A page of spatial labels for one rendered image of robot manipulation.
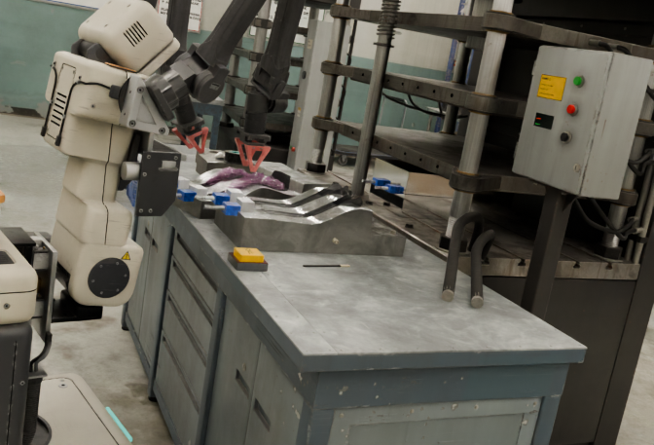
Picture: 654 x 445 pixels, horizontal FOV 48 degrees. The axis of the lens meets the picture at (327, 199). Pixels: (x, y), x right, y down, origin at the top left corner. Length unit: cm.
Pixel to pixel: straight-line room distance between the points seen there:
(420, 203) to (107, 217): 135
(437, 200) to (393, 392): 140
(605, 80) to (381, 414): 111
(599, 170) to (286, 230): 89
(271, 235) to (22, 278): 66
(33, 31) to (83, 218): 734
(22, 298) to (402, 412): 82
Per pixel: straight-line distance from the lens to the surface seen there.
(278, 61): 188
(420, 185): 280
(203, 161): 284
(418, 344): 156
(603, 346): 294
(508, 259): 251
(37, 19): 911
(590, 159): 218
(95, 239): 184
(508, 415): 178
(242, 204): 200
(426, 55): 1000
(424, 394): 160
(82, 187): 185
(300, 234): 201
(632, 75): 222
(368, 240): 211
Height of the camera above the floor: 136
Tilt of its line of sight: 11 degrees down
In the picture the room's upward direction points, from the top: 10 degrees clockwise
